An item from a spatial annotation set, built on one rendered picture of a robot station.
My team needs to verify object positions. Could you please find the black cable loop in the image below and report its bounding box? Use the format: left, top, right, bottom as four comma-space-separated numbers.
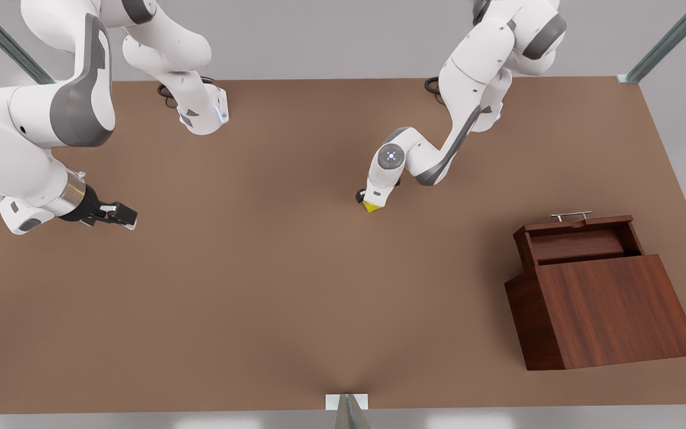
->
157, 76, 216, 111
424, 76, 449, 106

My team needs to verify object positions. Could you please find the dark wooden drawer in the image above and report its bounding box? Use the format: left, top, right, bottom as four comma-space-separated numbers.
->
513, 210, 646, 270

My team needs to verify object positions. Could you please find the silver frame post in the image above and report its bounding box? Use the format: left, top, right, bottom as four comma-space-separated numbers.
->
0, 0, 56, 85
326, 393, 372, 429
616, 0, 686, 85

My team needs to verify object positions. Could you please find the dark wooden cabinet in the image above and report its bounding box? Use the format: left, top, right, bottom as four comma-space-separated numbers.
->
504, 254, 686, 372

